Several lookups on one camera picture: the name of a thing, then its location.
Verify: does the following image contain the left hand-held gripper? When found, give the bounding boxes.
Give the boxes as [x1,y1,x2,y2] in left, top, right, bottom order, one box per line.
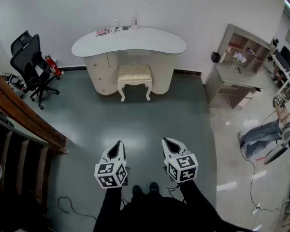
[94,141,128,189]

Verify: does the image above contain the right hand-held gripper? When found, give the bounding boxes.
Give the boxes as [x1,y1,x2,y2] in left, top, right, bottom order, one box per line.
[161,137,199,184]

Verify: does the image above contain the cream upholstered stool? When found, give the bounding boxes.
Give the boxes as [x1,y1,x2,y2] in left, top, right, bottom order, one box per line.
[117,64,152,102]

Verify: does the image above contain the white curved vanity desk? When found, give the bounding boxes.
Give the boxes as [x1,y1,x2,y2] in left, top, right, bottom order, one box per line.
[71,27,187,97]

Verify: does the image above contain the person's left forearm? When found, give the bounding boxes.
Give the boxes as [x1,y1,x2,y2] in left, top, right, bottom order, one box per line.
[93,186,123,232]

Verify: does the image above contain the person's right forearm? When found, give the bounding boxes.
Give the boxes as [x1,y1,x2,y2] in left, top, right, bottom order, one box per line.
[179,180,232,228]

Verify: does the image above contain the person's left black shoe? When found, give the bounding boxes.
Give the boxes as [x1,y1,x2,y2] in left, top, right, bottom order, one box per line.
[132,185,144,198]

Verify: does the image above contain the person's legs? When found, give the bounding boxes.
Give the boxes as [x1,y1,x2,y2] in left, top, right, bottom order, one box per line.
[119,192,223,232]

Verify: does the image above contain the grey wooden shelf desk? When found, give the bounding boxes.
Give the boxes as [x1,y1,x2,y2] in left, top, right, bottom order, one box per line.
[204,24,274,110]

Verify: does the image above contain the red fire extinguisher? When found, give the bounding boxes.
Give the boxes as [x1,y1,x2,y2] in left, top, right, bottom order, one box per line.
[45,55,63,77]

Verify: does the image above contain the grey floor stand equipment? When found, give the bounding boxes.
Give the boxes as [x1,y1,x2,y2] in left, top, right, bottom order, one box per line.
[264,119,290,165]

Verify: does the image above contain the pale artificial flowers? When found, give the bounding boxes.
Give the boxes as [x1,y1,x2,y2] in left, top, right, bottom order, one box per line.
[232,52,247,67]

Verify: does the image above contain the black office chair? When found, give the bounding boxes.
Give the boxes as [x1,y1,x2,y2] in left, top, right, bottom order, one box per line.
[10,30,61,110]

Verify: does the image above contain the clear plastic bottle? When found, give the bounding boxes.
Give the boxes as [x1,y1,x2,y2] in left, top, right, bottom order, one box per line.
[131,11,138,31]

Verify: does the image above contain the background office desks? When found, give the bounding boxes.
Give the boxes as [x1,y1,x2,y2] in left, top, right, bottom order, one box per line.
[267,38,290,93]

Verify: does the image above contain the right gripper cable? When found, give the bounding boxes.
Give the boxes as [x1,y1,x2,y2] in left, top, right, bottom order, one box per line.
[164,182,185,203]

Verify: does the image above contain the thin black looped cable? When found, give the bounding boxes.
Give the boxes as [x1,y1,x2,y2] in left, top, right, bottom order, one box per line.
[57,196,98,221]

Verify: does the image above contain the long black floor cable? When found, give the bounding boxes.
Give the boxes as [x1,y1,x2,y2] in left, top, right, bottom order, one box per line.
[240,147,290,213]

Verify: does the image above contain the dark wooden slatted frame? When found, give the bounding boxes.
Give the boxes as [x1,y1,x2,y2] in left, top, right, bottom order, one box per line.
[0,61,69,204]

